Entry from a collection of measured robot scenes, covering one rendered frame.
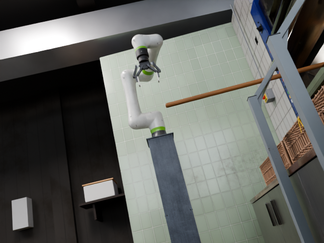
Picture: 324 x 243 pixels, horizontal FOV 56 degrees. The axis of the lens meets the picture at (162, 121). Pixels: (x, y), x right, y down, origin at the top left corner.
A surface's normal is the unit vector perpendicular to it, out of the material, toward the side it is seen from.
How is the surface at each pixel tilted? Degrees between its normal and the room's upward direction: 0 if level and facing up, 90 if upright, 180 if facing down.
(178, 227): 90
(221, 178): 90
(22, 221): 90
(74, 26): 90
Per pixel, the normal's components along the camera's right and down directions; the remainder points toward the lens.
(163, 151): -0.04, -0.38
